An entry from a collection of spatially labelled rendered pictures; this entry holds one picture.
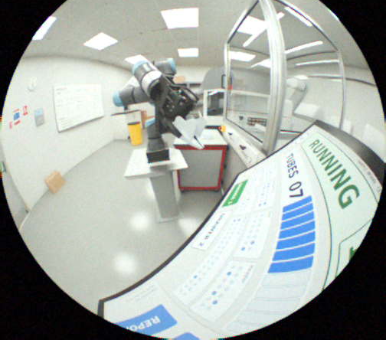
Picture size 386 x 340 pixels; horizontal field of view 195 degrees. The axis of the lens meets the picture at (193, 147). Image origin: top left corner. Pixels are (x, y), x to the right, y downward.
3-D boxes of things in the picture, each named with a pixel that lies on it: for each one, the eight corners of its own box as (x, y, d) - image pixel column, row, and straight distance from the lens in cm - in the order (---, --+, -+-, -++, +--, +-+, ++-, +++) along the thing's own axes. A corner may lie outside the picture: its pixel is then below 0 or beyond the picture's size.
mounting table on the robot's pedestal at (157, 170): (129, 188, 89) (123, 176, 82) (135, 159, 125) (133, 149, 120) (188, 179, 86) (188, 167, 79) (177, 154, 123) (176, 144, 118)
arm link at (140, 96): (142, 96, 58) (134, 80, 51) (165, 93, 55) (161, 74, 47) (141, 109, 53) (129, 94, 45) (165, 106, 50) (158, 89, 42)
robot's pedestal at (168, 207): (158, 223, 141) (139, 168, 85) (155, 203, 158) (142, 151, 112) (183, 217, 140) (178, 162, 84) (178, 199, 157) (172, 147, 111)
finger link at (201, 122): (214, 135, 24) (188, 106, 27) (199, 151, 27) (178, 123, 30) (220, 132, 27) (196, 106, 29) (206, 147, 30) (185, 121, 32)
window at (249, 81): (263, 144, 69) (260, -2, 99) (225, 118, 145) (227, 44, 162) (264, 144, 69) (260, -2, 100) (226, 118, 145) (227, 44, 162)
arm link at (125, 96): (140, 61, 94) (106, 93, 52) (155, 59, 91) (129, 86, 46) (143, 76, 97) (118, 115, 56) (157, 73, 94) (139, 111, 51)
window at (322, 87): (278, 130, 63) (267, -5, 97) (277, 130, 63) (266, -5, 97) (337, 138, 137) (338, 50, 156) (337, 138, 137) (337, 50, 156)
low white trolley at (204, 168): (178, 194, 164) (173, 143, 120) (181, 169, 210) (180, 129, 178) (219, 194, 166) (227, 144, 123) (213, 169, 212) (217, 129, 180)
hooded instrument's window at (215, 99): (202, 119, 184) (203, 90, 182) (198, 109, 361) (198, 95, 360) (264, 122, 224) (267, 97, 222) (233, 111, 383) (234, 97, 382)
